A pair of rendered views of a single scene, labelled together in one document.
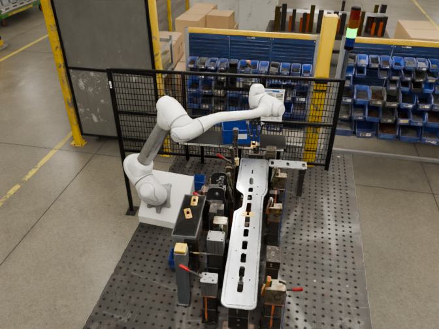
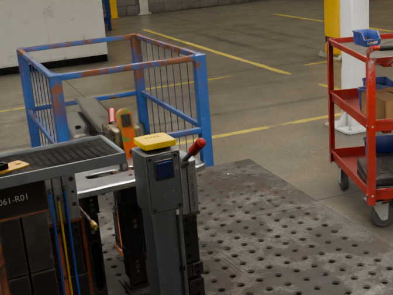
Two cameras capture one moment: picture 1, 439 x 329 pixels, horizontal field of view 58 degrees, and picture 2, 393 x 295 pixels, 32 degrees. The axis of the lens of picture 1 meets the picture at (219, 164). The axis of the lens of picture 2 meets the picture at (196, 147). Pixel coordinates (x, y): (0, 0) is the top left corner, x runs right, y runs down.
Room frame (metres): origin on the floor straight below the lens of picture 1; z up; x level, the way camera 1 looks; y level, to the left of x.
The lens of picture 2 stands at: (2.05, 1.25, 1.49)
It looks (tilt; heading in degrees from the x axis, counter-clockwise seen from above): 17 degrees down; 239
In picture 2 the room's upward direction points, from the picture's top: 5 degrees counter-clockwise
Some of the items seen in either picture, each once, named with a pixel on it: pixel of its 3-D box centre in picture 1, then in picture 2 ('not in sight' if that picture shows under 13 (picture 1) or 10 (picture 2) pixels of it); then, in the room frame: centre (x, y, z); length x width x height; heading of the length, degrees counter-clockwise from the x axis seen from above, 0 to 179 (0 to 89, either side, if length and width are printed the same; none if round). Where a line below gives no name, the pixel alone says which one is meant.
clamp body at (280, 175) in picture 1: (278, 193); not in sight; (2.33, -0.44, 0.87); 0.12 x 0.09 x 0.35; 83
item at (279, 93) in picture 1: (270, 104); not in sight; (2.95, -0.42, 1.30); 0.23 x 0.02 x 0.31; 83
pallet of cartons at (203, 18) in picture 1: (209, 42); not in sight; (7.03, 0.18, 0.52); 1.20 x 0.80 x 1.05; 165
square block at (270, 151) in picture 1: (269, 166); not in sight; (2.67, -0.41, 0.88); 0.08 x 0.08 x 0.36; 83
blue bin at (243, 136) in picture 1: (240, 132); not in sight; (2.86, -0.18, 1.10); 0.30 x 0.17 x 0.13; 92
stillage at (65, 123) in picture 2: not in sight; (110, 130); (0.49, -2.30, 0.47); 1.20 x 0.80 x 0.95; 79
